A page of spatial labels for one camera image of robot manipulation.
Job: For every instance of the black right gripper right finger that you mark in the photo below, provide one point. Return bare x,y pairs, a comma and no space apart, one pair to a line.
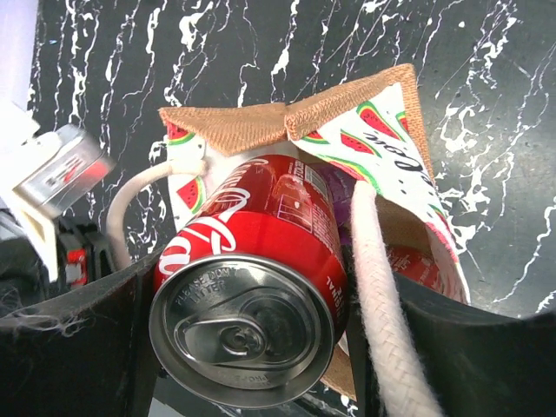
479,363

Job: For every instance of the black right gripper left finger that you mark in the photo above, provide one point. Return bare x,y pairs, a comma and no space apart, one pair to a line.
85,353

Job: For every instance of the red coke can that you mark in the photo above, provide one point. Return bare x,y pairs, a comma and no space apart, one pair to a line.
251,293

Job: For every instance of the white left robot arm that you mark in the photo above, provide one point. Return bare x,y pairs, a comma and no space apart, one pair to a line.
44,253

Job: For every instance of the red soda can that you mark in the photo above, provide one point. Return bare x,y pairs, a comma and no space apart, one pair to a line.
415,266

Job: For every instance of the purple fanta can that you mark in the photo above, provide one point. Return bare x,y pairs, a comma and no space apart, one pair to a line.
341,186

